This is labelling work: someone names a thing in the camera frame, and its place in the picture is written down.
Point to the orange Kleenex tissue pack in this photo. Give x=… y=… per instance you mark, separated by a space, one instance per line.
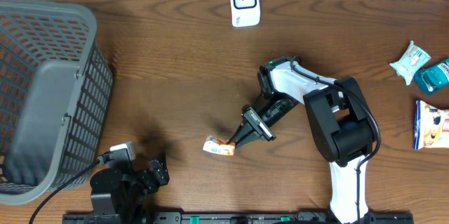
x=218 y=146

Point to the mint green wipes pack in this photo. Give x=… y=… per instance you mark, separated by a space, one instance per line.
x=410 y=62

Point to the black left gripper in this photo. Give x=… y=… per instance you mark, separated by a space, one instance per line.
x=151 y=184

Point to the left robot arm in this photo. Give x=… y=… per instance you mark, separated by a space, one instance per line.
x=118 y=192

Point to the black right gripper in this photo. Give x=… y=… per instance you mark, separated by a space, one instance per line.
x=245 y=133

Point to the small teal liquid bottle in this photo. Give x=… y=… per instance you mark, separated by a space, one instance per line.
x=434 y=78

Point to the yellow snack bag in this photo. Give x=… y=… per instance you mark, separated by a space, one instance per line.
x=431 y=126

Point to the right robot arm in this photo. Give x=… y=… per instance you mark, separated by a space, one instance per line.
x=342 y=126

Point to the dark grey plastic basket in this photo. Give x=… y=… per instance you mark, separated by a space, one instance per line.
x=55 y=91

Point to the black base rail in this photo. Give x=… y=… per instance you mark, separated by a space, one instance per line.
x=235 y=218

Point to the white barcode scanner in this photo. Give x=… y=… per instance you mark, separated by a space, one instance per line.
x=245 y=13

